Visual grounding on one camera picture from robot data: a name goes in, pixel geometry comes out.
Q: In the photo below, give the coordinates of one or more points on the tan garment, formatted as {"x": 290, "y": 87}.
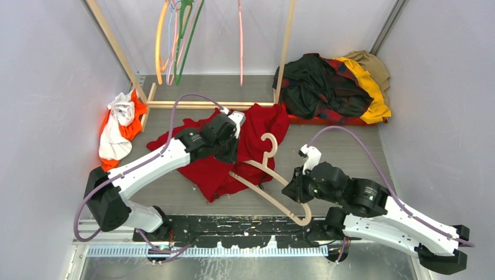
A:
{"x": 376, "y": 68}

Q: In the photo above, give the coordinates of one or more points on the green hanger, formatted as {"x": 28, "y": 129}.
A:
{"x": 182, "y": 50}

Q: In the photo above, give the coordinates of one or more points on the red skirt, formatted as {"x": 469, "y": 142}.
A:
{"x": 211, "y": 175}

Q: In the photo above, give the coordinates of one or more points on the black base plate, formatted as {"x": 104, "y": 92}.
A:
{"x": 246, "y": 232}

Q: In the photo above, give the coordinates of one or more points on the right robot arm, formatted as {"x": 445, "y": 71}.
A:
{"x": 366, "y": 210}

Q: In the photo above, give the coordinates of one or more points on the light blue hanger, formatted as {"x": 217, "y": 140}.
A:
{"x": 171, "y": 36}

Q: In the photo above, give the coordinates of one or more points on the red plastic bin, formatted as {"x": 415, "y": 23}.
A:
{"x": 325, "y": 120}

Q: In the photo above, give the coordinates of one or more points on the orange hanger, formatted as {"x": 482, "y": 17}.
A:
{"x": 160, "y": 65}

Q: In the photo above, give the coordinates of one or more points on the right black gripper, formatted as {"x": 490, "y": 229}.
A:
{"x": 295, "y": 189}

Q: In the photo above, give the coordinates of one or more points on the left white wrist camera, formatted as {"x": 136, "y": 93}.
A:
{"x": 237, "y": 117}

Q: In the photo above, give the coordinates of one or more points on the pink wire hanger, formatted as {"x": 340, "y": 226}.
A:
{"x": 241, "y": 44}

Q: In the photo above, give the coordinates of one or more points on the wooden clothes rack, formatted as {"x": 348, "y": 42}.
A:
{"x": 149, "y": 101}

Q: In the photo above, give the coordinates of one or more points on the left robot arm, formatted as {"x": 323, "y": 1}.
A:
{"x": 108, "y": 193}

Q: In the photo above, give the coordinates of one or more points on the yellow garment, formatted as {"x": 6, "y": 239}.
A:
{"x": 377, "y": 111}

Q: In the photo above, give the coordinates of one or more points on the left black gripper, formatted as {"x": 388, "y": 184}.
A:
{"x": 231, "y": 157}

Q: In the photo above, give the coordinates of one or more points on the orange and white garment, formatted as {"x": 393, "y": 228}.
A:
{"x": 120, "y": 126}

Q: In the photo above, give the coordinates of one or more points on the dark plaid garment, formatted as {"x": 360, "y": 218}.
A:
{"x": 317, "y": 87}

